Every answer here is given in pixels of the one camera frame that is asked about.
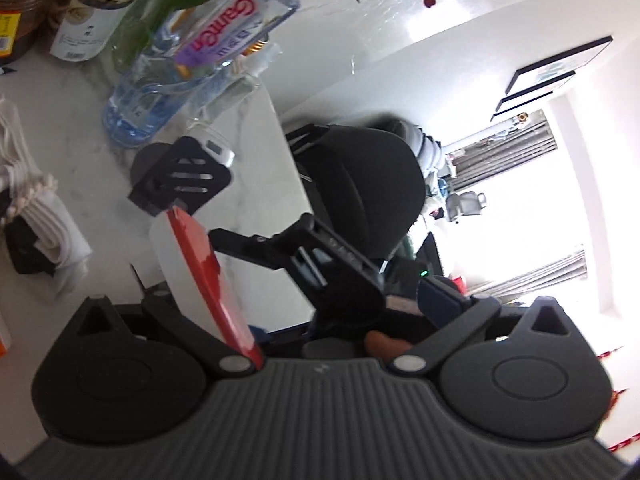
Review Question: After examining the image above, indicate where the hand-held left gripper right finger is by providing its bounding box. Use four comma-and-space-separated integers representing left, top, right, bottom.
389, 277, 573, 377

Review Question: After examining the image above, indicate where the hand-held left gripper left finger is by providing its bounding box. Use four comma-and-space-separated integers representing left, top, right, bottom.
72, 290, 255, 378

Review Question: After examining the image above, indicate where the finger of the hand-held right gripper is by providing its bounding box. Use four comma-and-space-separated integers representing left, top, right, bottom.
207, 214, 316, 270

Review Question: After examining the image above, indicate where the white red medicine box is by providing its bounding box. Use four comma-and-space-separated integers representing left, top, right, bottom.
149, 207, 266, 368

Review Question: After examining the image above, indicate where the person's right hand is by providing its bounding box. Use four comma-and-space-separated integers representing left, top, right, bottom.
364, 332, 416, 357

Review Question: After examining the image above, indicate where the grey office chair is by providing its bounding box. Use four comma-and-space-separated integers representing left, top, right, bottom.
445, 190, 488, 223

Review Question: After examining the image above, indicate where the black chair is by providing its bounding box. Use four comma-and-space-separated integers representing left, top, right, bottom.
284, 119, 428, 281

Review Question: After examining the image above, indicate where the grey sofa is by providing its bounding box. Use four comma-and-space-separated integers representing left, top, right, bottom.
390, 117, 446, 186

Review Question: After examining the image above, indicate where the white rolled cloth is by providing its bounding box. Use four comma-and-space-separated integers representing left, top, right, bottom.
0, 97, 94, 302

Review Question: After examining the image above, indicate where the clear plastic water bottle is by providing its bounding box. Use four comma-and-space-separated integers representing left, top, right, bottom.
102, 0, 321, 149

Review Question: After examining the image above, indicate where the glass jar white label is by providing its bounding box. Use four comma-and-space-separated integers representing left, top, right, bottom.
49, 0, 137, 64

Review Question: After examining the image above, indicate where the brown jar yellow lid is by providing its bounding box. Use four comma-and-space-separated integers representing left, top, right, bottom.
0, 0, 72, 64

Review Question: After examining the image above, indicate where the black framed wall picture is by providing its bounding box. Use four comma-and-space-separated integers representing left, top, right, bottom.
506, 35, 614, 95
491, 91, 556, 122
499, 71, 577, 111

